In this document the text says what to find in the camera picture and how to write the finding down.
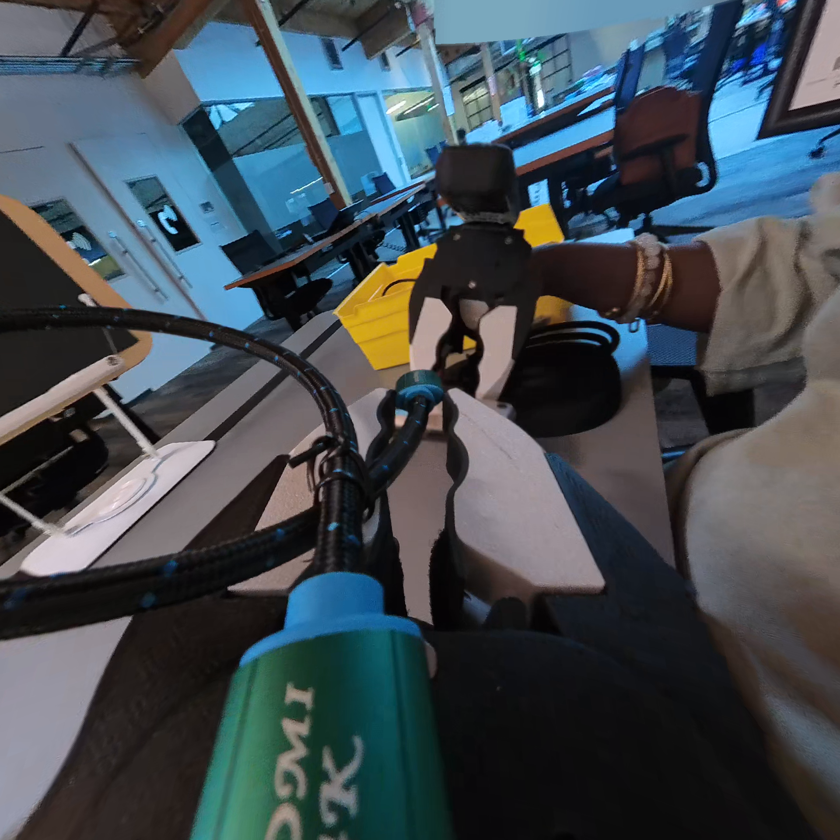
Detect door window with phone icon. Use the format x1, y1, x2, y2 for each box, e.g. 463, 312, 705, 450
125, 176, 201, 253
29, 197, 127, 283

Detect person's right hand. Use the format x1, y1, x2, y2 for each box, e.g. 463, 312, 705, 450
532, 240, 630, 317

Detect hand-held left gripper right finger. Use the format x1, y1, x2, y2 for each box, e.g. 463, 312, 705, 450
430, 387, 606, 631

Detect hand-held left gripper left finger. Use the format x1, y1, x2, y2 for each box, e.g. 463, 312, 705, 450
228, 387, 455, 626

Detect black braided hdmi cable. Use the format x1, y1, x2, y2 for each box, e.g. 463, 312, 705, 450
0, 307, 455, 840

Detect black office chair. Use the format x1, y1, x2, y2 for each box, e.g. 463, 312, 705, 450
220, 230, 334, 326

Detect long wooden office desk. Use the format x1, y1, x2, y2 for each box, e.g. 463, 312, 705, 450
492, 85, 631, 217
223, 177, 442, 329

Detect white wire stand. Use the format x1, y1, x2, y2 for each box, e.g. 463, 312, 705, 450
0, 294, 217, 578

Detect person's right forearm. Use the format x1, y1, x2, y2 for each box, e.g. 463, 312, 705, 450
663, 174, 840, 395

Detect black mesh cushion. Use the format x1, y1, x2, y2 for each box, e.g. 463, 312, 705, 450
499, 320, 624, 439

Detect gold and pearl bracelets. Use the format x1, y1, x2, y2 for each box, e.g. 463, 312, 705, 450
600, 233, 677, 332

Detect brown office chair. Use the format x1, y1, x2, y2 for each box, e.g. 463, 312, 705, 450
587, 85, 719, 231

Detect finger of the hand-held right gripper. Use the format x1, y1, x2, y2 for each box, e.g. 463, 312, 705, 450
469, 303, 526, 403
410, 298, 470, 388

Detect framed white paper sign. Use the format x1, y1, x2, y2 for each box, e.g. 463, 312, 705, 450
758, 0, 840, 140

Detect yellow plastic bin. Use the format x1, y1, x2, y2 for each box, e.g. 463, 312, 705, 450
333, 203, 573, 371

